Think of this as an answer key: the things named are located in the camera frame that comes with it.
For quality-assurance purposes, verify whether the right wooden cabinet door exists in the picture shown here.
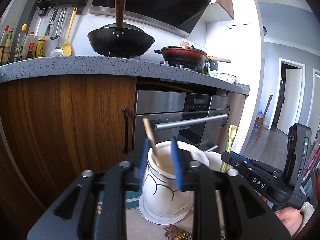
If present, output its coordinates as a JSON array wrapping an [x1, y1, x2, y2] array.
[[216, 92, 246, 153]]

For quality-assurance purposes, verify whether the oil bottle yellow cap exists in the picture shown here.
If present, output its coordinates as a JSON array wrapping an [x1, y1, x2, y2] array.
[[14, 24, 28, 62]]

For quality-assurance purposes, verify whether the wooden cabinet door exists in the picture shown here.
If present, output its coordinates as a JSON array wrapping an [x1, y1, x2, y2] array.
[[216, 92, 246, 153], [0, 76, 138, 181]]

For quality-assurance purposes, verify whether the stainless steel oven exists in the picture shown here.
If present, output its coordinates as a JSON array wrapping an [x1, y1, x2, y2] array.
[[133, 90, 228, 151]]

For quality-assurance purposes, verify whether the black cabinet handle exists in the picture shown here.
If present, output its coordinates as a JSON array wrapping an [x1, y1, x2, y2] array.
[[122, 108, 129, 154]]

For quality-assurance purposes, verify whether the black wall shelf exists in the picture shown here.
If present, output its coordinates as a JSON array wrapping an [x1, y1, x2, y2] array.
[[36, 0, 88, 14]]

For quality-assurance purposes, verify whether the white ceramic double utensil holder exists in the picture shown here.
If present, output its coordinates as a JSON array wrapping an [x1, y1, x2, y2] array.
[[138, 140, 235, 225]]

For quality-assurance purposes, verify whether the wooden chair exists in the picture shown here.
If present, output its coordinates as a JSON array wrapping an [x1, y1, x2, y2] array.
[[255, 95, 273, 140]]

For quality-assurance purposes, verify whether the red brown pan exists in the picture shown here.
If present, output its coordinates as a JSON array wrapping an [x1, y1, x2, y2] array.
[[154, 46, 232, 69]]

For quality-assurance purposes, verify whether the gold fork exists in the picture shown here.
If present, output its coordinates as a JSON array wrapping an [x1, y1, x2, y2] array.
[[163, 225, 192, 240]]

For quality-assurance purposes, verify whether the black range hood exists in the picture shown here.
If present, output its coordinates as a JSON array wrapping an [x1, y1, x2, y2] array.
[[90, 0, 212, 37]]

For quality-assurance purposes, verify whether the green yellow tulip utensil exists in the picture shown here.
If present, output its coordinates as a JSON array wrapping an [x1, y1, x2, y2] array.
[[220, 125, 237, 173]]

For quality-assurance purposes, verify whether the black wok wooden handle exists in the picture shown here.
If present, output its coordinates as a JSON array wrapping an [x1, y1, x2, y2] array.
[[87, 0, 155, 58]]

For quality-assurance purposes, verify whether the yellow hanging spoon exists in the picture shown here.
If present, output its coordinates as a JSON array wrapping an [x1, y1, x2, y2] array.
[[61, 7, 78, 56]]

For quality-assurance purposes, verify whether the grey speckled countertop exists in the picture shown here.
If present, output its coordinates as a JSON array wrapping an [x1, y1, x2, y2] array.
[[1, 56, 250, 96]]

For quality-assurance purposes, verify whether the person's right hand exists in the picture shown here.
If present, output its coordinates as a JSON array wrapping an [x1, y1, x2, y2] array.
[[275, 202, 315, 239]]

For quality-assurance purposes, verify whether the white door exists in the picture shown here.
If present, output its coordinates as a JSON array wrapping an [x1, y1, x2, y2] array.
[[277, 68, 302, 135]]

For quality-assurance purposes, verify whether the wooden chopstick lone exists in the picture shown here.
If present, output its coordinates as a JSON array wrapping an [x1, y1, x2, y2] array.
[[143, 118, 163, 169]]

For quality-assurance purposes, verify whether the printed quilted table mat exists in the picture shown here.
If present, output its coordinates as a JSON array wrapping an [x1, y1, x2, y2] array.
[[94, 191, 226, 240]]

